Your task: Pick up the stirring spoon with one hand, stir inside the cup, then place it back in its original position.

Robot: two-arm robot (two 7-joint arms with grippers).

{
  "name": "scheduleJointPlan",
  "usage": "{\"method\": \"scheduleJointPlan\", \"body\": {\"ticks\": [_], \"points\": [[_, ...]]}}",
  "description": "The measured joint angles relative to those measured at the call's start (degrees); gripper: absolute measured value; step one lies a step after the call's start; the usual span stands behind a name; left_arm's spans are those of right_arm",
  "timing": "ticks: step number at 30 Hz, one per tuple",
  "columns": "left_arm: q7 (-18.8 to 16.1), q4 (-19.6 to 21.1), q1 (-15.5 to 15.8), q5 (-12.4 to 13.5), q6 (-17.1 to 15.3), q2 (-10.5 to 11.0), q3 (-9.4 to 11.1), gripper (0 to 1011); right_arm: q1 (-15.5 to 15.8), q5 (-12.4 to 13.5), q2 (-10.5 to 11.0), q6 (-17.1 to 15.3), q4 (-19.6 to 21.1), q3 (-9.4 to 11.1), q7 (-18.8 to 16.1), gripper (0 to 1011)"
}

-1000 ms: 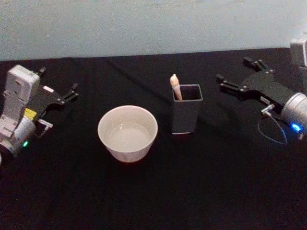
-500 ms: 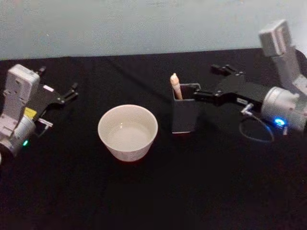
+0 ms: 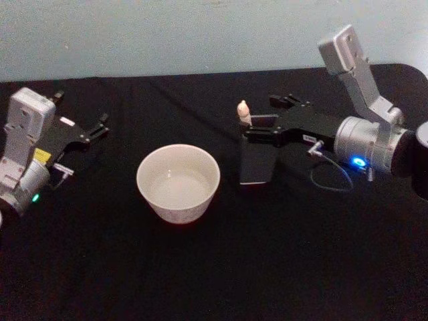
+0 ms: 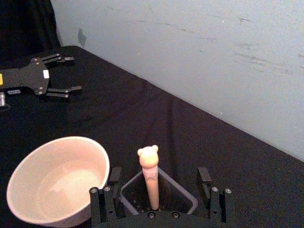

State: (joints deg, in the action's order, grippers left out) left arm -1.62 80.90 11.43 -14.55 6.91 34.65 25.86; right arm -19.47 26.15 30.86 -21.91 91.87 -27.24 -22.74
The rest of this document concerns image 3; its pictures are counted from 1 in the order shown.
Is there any black table cloth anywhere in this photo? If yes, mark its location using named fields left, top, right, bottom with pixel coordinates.
left=0, top=62, right=428, bottom=321

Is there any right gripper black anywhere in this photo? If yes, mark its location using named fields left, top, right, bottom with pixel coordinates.
left=243, top=94, right=349, bottom=154

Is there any white ceramic bowl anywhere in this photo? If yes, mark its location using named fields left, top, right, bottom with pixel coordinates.
left=136, top=143, right=221, bottom=225

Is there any right gripper thin cable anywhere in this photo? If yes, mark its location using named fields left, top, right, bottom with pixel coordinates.
left=306, top=140, right=356, bottom=193

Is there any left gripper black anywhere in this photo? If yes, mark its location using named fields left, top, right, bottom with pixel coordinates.
left=39, top=89, right=110, bottom=163

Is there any black rectangular box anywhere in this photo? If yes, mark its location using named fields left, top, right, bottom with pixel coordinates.
left=239, top=136, right=279, bottom=186

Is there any small white plastic piece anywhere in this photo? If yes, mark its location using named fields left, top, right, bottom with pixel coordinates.
left=236, top=100, right=253, bottom=127

